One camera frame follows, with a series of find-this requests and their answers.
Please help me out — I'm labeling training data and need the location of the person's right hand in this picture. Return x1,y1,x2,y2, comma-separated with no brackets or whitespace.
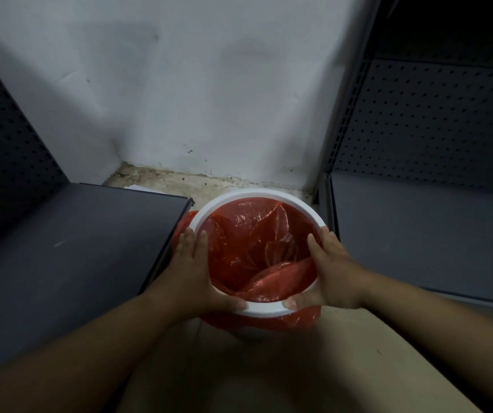
283,226,374,311

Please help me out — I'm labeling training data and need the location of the person's left hand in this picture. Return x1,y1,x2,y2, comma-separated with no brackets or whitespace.
155,228,248,318

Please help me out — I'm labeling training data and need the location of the white round trash bin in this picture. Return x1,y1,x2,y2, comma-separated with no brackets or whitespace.
188,188,327,319

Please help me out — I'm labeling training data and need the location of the person's left forearm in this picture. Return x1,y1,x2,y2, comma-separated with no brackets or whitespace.
0,285,187,413

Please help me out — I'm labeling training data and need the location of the person's right forearm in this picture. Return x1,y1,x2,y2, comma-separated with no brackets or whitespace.
360,271,493,413

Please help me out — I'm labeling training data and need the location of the red plastic bin liner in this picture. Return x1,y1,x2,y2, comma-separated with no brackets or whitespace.
172,198,323,332

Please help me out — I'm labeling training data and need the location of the white paper scrap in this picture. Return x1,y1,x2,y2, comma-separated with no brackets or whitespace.
124,184,166,195

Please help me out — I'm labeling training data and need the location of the grey metal pegboard shelf unit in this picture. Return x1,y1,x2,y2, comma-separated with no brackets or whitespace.
315,0,493,314
0,36,195,379

